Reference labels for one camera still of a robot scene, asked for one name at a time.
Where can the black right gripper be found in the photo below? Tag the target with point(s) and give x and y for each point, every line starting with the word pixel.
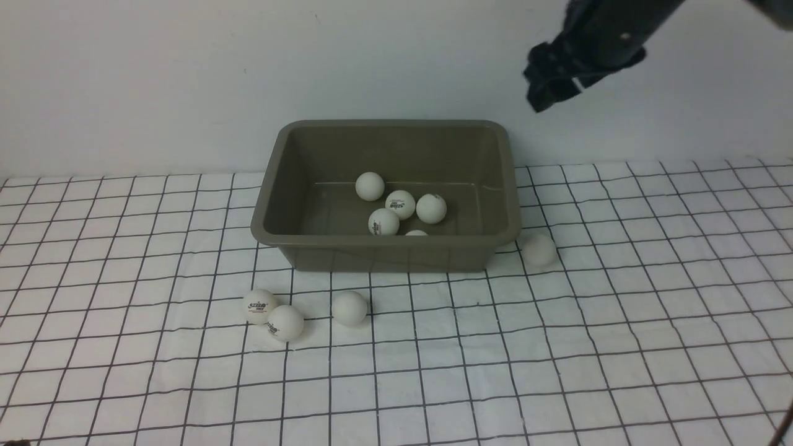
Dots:
pixel 598 39

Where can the white ball with red logo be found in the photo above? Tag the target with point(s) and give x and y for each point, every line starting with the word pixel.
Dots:
pixel 257 305

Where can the white black-grid tablecloth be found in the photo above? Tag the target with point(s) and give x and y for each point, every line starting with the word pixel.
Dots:
pixel 666 321

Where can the olive plastic bin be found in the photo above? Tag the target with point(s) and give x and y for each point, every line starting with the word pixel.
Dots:
pixel 308 208

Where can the plain white ball left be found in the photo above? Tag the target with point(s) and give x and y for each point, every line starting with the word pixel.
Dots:
pixel 349 308

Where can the white ball with black logo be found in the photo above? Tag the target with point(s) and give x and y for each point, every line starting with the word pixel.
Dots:
pixel 285 323

